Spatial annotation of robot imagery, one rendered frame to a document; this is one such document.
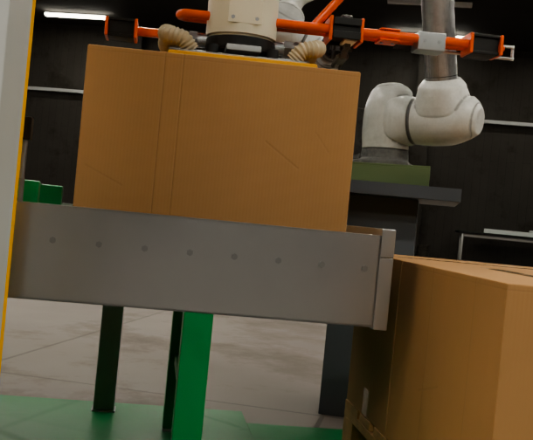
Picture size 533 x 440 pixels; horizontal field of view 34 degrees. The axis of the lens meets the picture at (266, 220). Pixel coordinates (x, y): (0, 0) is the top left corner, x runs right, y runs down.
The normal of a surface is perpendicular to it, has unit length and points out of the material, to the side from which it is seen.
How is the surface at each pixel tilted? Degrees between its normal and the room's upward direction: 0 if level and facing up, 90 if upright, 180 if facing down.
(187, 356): 90
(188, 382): 90
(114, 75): 90
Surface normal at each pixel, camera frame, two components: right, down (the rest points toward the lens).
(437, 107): -0.46, 0.22
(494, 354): -0.99, -0.10
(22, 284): 0.12, 0.01
